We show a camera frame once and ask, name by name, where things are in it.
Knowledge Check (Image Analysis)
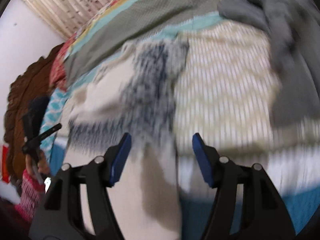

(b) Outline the pink knitted sleeve forearm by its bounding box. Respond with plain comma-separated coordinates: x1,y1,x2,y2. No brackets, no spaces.
14,169,45,223

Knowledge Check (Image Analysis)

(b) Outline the white fluffy fleece garment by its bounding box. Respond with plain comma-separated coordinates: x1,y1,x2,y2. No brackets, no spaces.
63,38,189,239

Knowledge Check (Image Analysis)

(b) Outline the person's left hand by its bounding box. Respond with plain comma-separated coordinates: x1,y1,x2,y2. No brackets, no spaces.
25,150,50,180

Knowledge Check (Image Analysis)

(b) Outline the grey garment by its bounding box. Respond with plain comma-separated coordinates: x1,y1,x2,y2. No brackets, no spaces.
217,0,319,127

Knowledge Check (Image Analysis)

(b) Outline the brown carved wooden headboard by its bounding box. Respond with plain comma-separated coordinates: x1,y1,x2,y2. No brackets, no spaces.
4,44,62,180

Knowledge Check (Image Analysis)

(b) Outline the multicolour patchwork quilt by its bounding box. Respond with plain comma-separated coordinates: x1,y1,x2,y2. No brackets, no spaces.
42,0,319,239

